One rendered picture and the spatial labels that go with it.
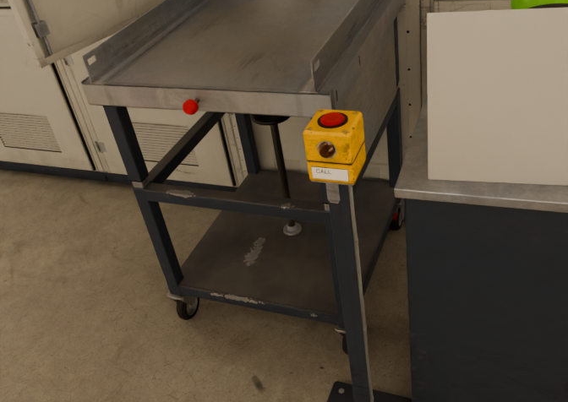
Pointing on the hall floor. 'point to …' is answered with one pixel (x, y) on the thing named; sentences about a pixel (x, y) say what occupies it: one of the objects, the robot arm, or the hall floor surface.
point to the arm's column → (487, 302)
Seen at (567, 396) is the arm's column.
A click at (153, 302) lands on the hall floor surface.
